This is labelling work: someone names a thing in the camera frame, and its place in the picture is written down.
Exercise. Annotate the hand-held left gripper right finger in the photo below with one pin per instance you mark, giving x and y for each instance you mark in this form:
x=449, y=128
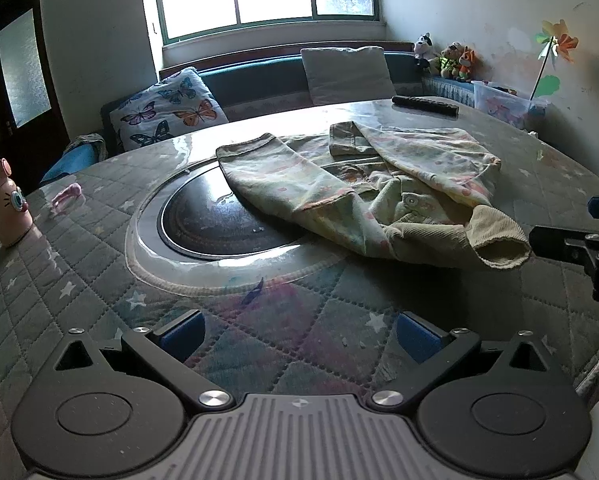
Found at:
x=417, y=337

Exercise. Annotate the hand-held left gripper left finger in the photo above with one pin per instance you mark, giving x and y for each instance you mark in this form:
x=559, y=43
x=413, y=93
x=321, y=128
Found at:
x=182, y=334

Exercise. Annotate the floral children's jacket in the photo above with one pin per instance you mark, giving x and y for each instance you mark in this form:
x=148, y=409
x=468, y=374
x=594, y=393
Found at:
x=429, y=160

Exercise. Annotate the round black hotplate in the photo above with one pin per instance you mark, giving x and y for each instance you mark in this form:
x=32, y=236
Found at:
x=214, y=225

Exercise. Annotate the quilted star table cover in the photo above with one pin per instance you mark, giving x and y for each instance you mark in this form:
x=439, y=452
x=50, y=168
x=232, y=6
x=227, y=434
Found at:
x=79, y=280

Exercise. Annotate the clear plastic storage box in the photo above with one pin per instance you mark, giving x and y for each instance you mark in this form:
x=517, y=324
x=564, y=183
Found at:
x=509, y=102

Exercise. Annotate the colourful pinwheel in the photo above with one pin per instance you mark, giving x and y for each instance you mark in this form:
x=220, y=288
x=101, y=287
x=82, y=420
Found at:
x=559, y=40

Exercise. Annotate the small pink hair clip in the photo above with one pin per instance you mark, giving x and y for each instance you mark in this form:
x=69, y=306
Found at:
x=66, y=196

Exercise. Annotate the blue patterned bench cover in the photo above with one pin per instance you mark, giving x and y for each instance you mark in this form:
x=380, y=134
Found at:
x=447, y=91

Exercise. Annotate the black remote control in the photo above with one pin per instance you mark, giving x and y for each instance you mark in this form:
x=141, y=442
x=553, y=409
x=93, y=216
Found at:
x=424, y=104

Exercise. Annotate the orange plush fox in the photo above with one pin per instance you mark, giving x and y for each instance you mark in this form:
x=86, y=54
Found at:
x=467, y=65

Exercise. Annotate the blue blanket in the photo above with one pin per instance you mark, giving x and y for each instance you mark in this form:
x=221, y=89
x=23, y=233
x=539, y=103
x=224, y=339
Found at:
x=74, y=162

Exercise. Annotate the brown plush bear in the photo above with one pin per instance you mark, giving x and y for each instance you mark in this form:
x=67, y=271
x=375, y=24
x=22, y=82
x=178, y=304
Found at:
x=449, y=60

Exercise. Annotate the pink cartoon bottle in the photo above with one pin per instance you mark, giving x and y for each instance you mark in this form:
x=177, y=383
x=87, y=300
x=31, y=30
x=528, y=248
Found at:
x=6, y=205

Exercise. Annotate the butterfly print pillow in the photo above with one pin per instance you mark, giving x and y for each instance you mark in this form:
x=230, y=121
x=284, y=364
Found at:
x=169, y=107

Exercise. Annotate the black and white plush toy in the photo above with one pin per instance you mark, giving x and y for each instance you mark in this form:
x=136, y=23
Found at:
x=423, y=52

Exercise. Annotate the teal sofa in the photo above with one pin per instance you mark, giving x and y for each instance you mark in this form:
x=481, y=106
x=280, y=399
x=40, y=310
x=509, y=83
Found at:
x=259, y=85

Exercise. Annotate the white cushion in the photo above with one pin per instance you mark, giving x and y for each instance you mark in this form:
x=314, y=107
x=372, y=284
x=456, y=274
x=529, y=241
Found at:
x=347, y=75

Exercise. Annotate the dark door with frosted glass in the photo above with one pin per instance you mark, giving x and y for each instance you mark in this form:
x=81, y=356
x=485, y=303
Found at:
x=24, y=70

